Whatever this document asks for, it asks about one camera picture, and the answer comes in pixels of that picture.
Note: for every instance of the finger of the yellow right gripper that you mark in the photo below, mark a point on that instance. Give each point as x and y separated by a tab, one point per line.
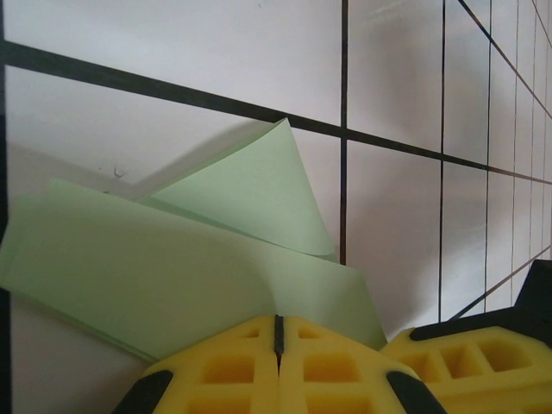
496	388

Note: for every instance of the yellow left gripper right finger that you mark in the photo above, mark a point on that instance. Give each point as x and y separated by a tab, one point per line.
297	349

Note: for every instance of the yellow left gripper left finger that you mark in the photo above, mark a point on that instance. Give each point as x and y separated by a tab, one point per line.
259	345

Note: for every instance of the light green paper sheet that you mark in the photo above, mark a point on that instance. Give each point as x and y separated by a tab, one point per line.
151	267

